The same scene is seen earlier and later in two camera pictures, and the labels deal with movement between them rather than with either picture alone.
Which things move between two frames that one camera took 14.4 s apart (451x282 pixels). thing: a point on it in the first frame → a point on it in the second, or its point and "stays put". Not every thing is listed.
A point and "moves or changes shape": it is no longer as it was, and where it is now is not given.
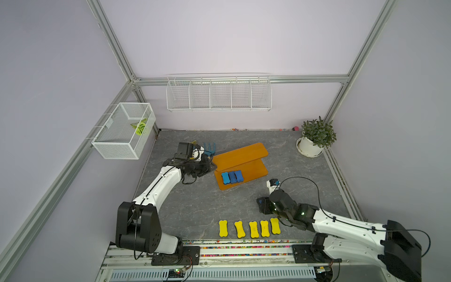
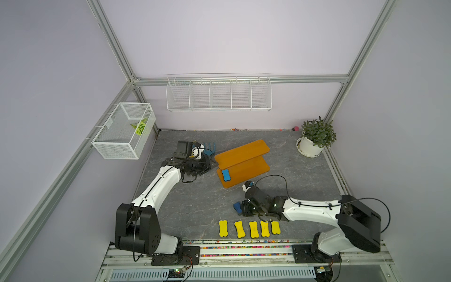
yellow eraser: x=239 y=228 stays put
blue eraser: x=226 y=178 moves or changes shape
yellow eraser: x=275 y=225 stays put
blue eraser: x=232 y=177 → x=237 y=206
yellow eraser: x=265 y=228 stays put
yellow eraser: x=223 y=228 stays put
